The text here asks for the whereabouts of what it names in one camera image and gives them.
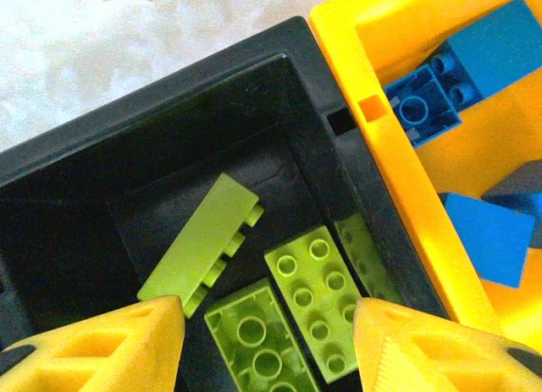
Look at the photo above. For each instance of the green lego brick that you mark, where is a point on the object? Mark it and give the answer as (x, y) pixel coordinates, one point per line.
(199, 248)
(228, 320)
(315, 269)

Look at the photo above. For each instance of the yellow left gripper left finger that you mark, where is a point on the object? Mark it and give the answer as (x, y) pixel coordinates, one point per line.
(84, 358)

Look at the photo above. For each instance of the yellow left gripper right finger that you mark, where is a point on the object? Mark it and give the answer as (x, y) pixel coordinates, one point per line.
(432, 358)

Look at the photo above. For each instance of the black container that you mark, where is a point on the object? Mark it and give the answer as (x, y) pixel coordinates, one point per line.
(127, 155)

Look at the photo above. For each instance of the small blue lego brick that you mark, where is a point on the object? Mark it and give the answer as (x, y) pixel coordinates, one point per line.
(444, 117)

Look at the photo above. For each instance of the yellow container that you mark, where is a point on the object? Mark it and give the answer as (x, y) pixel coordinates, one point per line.
(339, 40)

